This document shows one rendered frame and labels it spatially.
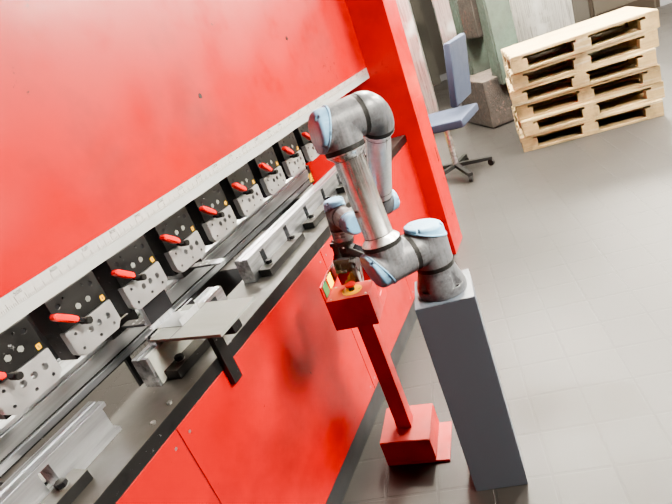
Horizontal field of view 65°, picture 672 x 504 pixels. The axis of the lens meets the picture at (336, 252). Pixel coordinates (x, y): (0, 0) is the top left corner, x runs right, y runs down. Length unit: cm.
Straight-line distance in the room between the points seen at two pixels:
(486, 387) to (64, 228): 129
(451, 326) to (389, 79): 200
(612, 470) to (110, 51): 204
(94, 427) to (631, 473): 164
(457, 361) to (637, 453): 74
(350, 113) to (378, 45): 190
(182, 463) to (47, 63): 106
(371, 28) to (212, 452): 249
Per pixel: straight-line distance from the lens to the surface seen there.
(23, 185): 141
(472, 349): 169
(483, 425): 189
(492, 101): 634
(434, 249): 155
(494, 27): 623
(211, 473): 160
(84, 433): 147
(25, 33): 156
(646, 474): 210
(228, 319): 147
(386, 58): 330
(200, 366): 159
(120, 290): 152
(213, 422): 159
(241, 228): 236
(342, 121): 141
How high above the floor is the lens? 158
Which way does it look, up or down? 22 degrees down
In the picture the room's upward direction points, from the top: 21 degrees counter-clockwise
